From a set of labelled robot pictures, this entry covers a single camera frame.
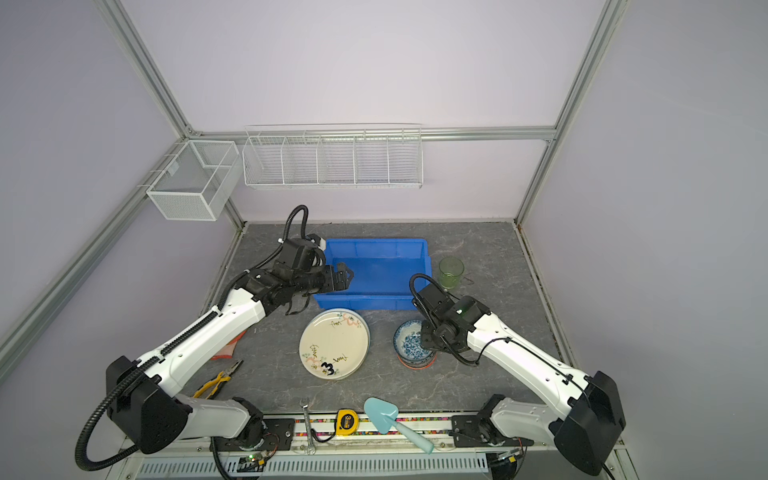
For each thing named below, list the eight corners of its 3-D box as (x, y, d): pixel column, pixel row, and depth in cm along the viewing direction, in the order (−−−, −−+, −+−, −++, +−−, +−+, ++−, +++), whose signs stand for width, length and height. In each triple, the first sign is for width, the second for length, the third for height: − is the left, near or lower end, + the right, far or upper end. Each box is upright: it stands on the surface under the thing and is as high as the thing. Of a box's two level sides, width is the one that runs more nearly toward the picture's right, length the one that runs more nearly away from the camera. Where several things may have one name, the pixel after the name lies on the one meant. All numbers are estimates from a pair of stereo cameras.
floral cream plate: (296, 380, 84) (292, 376, 80) (310, 314, 97) (307, 308, 94) (367, 380, 84) (366, 375, 80) (371, 314, 97) (370, 308, 93)
